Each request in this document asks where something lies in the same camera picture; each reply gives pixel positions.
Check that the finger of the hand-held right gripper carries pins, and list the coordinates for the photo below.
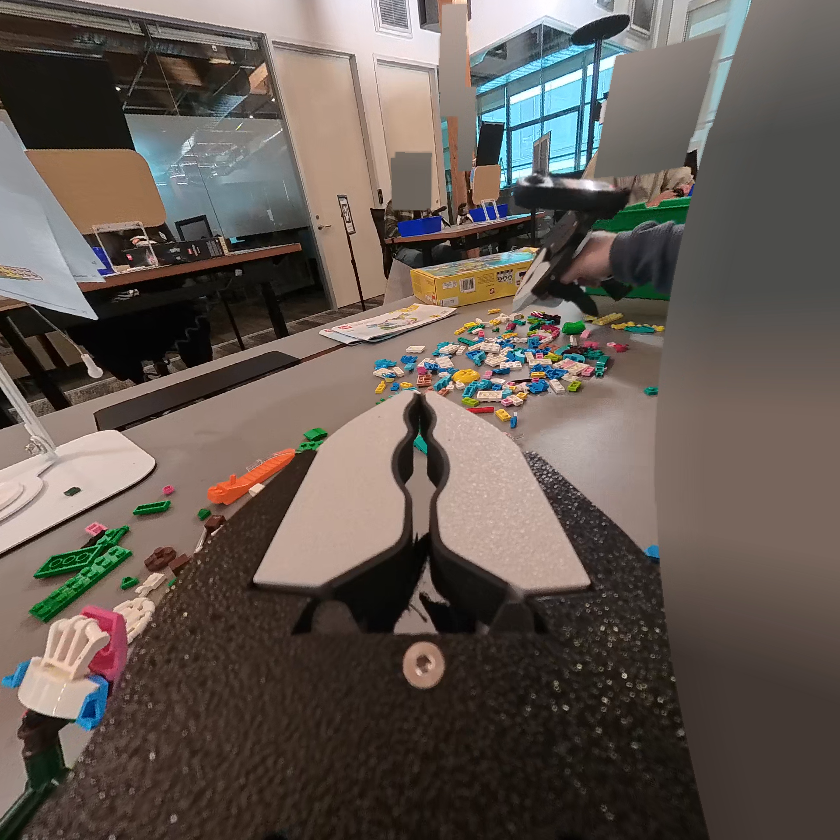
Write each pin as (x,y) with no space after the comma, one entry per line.
(548,302)
(541,279)

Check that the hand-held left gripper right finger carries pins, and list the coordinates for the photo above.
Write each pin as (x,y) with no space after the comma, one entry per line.
(505,512)

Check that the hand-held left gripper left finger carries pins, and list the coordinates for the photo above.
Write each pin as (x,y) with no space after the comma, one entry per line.
(341,512)

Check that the pile of mixed lego pieces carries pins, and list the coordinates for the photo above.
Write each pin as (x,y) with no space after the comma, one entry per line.
(489,396)

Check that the person's right forearm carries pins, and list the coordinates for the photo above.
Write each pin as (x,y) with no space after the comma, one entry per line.
(649,256)

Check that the green round lego piece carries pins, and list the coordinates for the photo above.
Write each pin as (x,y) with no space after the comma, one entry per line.
(573,327)

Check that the green lego slope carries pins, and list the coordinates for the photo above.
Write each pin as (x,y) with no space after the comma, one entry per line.
(315,434)

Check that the yellow lego box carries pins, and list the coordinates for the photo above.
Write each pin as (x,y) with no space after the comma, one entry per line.
(453,279)

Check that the teal curved lego piece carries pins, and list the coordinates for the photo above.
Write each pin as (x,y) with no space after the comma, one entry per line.
(420,446)

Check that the yellow lego dome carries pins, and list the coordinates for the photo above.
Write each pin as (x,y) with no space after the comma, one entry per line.
(467,377)

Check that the dark brown lego piece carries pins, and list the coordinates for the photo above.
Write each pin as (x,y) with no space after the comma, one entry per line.
(214,523)

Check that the lego instruction booklet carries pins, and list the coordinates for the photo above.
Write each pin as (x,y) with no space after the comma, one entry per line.
(387,325)

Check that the brown round lego piece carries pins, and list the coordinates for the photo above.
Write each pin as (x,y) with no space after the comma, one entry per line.
(159,559)

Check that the small green lego plate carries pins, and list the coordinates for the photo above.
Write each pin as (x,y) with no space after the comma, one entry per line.
(152,507)

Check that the white lego clip piece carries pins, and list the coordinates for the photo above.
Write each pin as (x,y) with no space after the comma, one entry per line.
(149,583)

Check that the green lego wedge plate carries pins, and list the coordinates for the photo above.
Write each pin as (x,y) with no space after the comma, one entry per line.
(113,537)

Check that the white round lego plate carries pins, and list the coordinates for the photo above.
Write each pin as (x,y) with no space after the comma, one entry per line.
(134,617)

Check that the small pink lego plate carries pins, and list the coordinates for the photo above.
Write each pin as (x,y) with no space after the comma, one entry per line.
(96,529)

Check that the green lego plate with holes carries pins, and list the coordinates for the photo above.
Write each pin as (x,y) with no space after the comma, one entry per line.
(65,561)

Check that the long green lego plate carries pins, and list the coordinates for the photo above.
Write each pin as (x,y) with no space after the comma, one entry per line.
(72,590)

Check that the black lego box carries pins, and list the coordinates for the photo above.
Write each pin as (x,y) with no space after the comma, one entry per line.
(190,252)

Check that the pink white lego model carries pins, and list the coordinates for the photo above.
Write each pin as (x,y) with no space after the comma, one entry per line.
(65,646)

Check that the person's right hand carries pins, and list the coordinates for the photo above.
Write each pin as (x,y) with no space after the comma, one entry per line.
(596,259)

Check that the grey computer monitor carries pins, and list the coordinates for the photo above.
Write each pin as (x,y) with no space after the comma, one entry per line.
(542,154)

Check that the wooden office table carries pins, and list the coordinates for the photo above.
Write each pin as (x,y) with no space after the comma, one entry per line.
(249,253)
(499,223)

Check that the blue plastic bin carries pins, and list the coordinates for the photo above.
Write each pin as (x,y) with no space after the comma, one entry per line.
(497,211)
(420,227)

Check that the green nested storage bins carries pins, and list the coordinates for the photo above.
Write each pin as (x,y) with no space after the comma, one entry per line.
(656,213)

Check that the black light panel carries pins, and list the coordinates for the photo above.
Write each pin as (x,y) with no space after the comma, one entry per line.
(490,144)

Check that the wooden pillar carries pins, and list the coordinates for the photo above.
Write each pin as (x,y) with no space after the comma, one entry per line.
(459,193)

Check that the orange brick separator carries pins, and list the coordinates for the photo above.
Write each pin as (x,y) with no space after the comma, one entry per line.
(229,489)

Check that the black floor lamp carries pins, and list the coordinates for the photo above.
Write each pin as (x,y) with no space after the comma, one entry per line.
(600,29)

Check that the white door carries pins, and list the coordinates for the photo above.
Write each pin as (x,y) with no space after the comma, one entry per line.
(321,164)
(407,144)

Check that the black sign stand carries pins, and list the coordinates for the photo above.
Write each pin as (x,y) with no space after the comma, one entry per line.
(346,213)

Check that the white lamp base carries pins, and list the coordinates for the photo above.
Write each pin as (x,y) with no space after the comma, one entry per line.
(98,466)

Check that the air vent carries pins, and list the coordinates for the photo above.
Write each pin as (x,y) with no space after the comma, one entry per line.
(394,16)

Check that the clear acrylic case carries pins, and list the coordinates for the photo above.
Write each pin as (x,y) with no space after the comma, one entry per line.
(95,249)

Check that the open light blue booklet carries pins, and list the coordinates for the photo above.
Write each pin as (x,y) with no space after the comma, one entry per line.
(33,249)

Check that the black wall panel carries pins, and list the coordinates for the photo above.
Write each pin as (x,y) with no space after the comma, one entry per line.
(65,98)

